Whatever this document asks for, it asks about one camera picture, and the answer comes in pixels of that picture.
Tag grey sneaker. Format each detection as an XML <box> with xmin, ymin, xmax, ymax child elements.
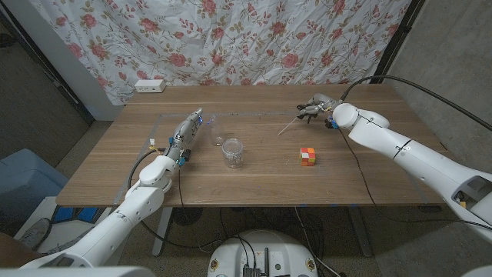
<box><xmin>18</xmin><ymin>218</ymin><xmax>53</xmax><ymax>250</ymax></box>

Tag small clear vial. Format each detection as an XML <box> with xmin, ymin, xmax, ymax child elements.
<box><xmin>209</xmin><ymin>114</ymin><xmax>227</xmax><ymax>147</ymax></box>

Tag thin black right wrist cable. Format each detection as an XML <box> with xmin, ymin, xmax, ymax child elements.
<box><xmin>337</xmin><ymin>128</ymin><xmax>492</xmax><ymax>232</ymax></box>

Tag black backdrop stand pole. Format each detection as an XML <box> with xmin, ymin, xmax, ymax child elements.
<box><xmin>372</xmin><ymin>0</ymin><xmax>427</xmax><ymax>84</ymax></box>

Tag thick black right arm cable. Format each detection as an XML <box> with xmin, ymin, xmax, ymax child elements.
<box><xmin>340</xmin><ymin>75</ymin><xmax>492</xmax><ymax>132</ymax></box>

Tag blue storage bin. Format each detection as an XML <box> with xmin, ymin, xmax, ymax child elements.
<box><xmin>0</xmin><ymin>149</ymin><xmax>68</xmax><ymax>222</ymax></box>

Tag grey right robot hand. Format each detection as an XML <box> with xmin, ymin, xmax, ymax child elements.
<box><xmin>296</xmin><ymin>92</ymin><xmax>343</xmax><ymax>120</ymax></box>

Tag Rubik's cube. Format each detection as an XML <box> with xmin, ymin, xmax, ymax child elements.
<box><xmin>299</xmin><ymin>147</ymin><xmax>317</xmax><ymax>167</ymax></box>

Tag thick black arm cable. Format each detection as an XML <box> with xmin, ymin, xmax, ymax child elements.
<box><xmin>127</xmin><ymin>149</ymin><xmax>226</xmax><ymax>249</ymax></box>
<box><xmin>340</xmin><ymin>75</ymin><xmax>492</xmax><ymax>132</ymax></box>

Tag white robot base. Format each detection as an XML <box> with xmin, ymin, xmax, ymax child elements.
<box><xmin>207</xmin><ymin>229</ymin><xmax>319</xmax><ymax>277</ymax></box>

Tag floral backdrop cloth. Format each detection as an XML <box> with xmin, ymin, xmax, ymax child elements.
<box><xmin>28</xmin><ymin>0</ymin><xmax>412</xmax><ymax>106</ymax></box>

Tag clear glass cup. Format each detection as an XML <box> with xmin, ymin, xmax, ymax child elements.
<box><xmin>221</xmin><ymin>138</ymin><xmax>244</xmax><ymax>169</ymax></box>

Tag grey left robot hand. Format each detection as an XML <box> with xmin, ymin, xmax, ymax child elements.
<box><xmin>165</xmin><ymin>107</ymin><xmax>204</xmax><ymax>159</ymax></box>

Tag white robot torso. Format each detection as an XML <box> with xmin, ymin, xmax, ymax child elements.
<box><xmin>0</xmin><ymin>264</ymin><xmax>492</xmax><ymax>277</ymax></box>

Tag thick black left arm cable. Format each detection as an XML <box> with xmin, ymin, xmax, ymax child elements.
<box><xmin>127</xmin><ymin>149</ymin><xmax>226</xmax><ymax>249</ymax></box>

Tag white power strip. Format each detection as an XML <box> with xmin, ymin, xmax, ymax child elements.
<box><xmin>134</xmin><ymin>78</ymin><xmax>167</xmax><ymax>94</ymax></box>

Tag grey table leg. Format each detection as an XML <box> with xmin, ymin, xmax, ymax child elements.
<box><xmin>347</xmin><ymin>206</ymin><xmax>373</xmax><ymax>258</ymax></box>
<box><xmin>151</xmin><ymin>207</ymin><xmax>175</xmax><ymax>258</ymax></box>

